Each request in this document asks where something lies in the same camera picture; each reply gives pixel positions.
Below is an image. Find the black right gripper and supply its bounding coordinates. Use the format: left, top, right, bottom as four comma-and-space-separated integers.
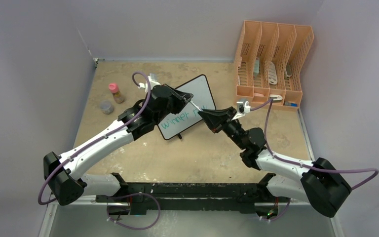
198, 106, 247, 150

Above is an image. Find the green whiteboard marker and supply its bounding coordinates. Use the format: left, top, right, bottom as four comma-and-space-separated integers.
190, 101, 203, 114

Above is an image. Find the white whiteboard black frame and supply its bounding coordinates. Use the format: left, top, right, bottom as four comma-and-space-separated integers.
157, 74, 216, 140

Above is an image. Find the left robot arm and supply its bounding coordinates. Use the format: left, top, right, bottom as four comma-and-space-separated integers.
43, 82, 193, 205

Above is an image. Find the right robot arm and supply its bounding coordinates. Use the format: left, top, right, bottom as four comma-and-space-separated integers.
198, 103, 352, 217

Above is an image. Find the white stapler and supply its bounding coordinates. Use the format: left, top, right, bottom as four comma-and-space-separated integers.
269, 94, 283, 103

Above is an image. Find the white perforated object in organizer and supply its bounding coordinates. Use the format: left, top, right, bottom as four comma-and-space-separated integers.
268, 62, 278, 85

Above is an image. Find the peach plastic file organizer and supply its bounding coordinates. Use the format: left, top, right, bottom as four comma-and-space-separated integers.
233, 20, 314, 111

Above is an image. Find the blue small box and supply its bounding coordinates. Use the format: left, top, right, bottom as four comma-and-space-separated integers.
284, 101, 298, 107

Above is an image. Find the pink lid crayon bottle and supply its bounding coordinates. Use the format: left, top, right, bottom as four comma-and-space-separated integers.
108, 83, 124, 104

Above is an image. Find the clear plastic clip jar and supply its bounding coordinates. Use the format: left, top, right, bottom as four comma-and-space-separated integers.
99, 100, 114, 115

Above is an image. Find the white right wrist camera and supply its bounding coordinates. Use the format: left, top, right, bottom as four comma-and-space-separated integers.
233, 99, 251, 119

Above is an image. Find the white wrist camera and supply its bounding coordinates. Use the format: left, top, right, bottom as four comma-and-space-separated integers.
139, 73, 161, 93
233, 99, 251, 119

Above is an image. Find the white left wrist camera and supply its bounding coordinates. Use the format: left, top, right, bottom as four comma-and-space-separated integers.
139, 73, 161, 93

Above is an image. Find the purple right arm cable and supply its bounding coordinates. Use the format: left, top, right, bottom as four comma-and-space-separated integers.
250, 98, 379, 223

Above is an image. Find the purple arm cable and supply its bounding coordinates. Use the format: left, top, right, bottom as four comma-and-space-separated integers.
38, 72, 161, 231
250, 98, 379, 223

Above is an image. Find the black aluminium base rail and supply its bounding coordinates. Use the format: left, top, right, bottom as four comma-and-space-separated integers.
47, 181, 337, 217

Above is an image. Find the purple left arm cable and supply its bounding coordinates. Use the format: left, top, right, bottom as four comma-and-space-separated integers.
38, 72, 161, 231

